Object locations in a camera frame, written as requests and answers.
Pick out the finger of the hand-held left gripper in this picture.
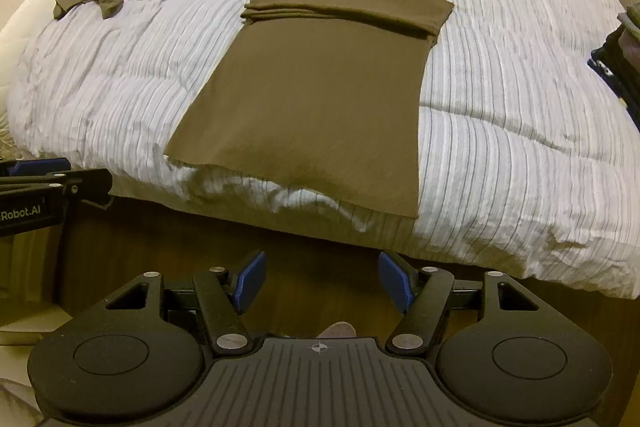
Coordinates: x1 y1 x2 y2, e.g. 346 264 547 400
0 169 113 210
0 157 71 180

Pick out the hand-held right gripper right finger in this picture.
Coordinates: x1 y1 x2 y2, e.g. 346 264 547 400
378 252 556 354

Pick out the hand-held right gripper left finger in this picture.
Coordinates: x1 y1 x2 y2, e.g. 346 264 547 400
87 250 267 354

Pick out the brown turtleneck top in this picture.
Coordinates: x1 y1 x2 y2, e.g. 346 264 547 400
164 0 455 219

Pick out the pile of dark clothes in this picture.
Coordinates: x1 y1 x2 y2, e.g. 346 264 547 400
590 0 640 118

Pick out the pink slipper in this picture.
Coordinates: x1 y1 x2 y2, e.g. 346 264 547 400
317 321 357 339

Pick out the white dressing table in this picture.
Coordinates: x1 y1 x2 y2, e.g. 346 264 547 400
0 294 71 348

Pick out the bed with striped sheet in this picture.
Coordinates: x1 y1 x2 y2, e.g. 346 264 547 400
5 0 640 300

